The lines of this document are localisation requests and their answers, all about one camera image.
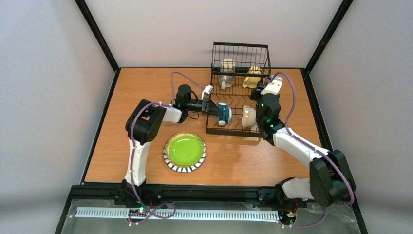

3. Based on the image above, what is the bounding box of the white bowl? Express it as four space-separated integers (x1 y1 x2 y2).
242 105 256 129
217 102 232 127

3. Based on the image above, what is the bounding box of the tall patterned ceramic cup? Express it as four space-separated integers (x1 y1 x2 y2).
219 58 236 90

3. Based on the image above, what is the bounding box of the black wire dish rack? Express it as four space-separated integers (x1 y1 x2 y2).
206 42 271 137

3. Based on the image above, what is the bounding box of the yellow ceramic mug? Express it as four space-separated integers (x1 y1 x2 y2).
242 66 262 89

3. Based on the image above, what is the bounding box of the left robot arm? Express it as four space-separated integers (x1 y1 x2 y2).
125 84 223 187

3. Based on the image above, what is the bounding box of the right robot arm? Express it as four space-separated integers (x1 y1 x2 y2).
250 82 355 207

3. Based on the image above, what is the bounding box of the green plate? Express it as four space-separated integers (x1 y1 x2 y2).
167 133 204 166

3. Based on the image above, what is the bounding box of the striped plate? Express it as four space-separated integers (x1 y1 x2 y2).
163 132 207 173

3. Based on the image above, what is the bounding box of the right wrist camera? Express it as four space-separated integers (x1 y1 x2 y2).
261 75 283 95

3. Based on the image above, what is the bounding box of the black enclosure frame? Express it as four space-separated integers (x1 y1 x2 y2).
55 0 352 234

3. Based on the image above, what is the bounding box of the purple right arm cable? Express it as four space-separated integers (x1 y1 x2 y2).
269 71 356 229

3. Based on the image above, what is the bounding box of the white cable duct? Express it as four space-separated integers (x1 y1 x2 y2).
75 207 279 223

